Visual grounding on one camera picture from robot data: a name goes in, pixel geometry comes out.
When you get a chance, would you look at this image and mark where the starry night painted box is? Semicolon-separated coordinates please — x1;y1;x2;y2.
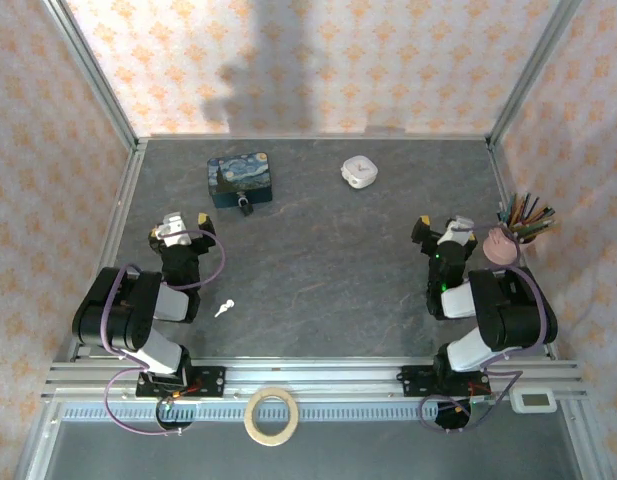
206;153;275;210

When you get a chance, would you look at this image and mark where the pink pencil holder cup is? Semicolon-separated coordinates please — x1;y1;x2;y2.
486;142;560;361

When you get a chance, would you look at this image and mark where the white earbud case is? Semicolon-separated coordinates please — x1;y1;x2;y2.
340;154;380;191

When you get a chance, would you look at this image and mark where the white thermometer display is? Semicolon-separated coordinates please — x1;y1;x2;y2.
509;388;558;414

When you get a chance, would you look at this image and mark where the beige tape roll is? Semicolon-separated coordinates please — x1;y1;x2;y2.
243;387;300;446

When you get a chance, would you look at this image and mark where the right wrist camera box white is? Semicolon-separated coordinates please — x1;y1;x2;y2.
436;215;477;247

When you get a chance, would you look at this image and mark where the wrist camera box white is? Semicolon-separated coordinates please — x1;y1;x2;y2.
436;215;477;247
155;212;192;247

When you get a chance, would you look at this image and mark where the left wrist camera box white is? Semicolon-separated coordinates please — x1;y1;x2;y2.
155;212;192;247

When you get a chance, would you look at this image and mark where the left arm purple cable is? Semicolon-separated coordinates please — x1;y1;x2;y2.
102;227;227;436

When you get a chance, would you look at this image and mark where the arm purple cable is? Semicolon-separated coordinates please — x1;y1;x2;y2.
102;227;227;436
418;222;548;434

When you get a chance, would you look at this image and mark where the left aluminium side rail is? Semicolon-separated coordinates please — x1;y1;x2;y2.
67;139;149;364

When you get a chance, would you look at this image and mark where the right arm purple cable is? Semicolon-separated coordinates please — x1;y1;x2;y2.
418;222;548;434

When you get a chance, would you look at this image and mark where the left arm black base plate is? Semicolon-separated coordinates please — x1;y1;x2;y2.
136;366;227;399

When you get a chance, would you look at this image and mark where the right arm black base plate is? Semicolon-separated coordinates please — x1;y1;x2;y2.
400;364;489;399

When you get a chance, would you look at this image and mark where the thin aluminium wall rail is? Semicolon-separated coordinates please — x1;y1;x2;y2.
136;132;492;143

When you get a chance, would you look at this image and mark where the left aluminium corner post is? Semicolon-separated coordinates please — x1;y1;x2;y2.
41;0;148;151

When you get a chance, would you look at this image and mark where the aluminium corner post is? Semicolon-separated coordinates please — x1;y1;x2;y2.
486;0;585;150
41;0;148;151

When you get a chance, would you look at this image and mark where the long aluminium base rail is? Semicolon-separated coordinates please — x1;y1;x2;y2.
41;357;587;401

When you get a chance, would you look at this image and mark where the right aluminium corner post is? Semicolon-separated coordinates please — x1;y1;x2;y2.
486;0;585;150

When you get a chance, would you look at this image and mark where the grey slotted cable duct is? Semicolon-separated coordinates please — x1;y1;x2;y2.
61;403;564;422

